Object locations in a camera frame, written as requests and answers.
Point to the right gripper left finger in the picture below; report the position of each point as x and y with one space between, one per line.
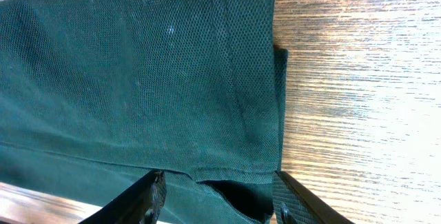
141 203

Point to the black t-shirt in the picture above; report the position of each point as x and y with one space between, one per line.
97 93

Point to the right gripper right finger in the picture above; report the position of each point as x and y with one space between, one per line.
295 204

